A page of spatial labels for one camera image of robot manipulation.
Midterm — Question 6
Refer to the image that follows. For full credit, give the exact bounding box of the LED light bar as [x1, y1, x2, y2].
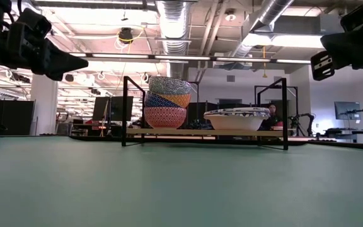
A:
[69, 52, 312, 64]

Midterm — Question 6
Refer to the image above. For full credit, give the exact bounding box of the blue-inside orange patterned bowl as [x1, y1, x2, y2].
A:
[159, 93, 192, 109]

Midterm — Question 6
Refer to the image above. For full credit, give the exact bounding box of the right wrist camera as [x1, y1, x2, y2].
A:
[340, 3, 363, 33]

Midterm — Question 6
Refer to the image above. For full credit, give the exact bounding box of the green table mat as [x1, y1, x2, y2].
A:
[0, 135, 363, 227]

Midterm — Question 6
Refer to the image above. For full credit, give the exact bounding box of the black monitor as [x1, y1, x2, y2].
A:
[110, 95, 134, 122]
[92, 96, 112, 122]

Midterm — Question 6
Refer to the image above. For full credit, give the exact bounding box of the silver ceiling duct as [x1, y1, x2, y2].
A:
[155, 0, 192, 79]
[231, 0, 296, 58]

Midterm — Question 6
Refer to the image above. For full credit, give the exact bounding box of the grey wall monitor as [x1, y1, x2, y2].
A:
[334, 101, 362, 120]

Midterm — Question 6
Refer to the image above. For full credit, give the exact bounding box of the yellow-inside blue patterned bowl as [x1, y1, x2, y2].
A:
[144, 90, 182, 108]

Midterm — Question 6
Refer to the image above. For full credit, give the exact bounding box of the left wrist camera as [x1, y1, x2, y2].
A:
[16, 8, 52, 38]

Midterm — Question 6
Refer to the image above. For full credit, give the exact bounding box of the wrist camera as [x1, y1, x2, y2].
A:
[340, 3, 363, 33]
[16, 8, 52, 38]

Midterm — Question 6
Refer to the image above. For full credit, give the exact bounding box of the black overhead camera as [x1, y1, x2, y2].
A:
[118, 27, 134, 44]

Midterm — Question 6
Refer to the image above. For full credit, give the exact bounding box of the person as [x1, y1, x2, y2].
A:
[258, 103, 284, 132]

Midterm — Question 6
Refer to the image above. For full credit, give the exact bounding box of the blue patterned white paper bowl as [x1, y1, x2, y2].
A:
[205, 112, 269, 131]
[203, 107, 271, 112]
[204, 110, 270, 115]

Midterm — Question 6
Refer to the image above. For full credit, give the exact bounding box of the black partition panel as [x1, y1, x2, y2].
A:
[0, 99, 36, 136]

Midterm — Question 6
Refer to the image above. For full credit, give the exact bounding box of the striped-inside red wavy bowl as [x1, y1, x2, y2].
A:
[144, 106, 188, 129]

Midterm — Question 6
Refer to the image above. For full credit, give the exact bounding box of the black aluminium rig frame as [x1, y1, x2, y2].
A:
[69, 134, 363, 151]

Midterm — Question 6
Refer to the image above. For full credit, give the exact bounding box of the red-inside blue floral bowl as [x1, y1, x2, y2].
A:
[148, 76, 192, 95]

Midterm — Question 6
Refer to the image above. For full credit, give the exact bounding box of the white column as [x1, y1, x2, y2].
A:
[30, 74, 59, 136]

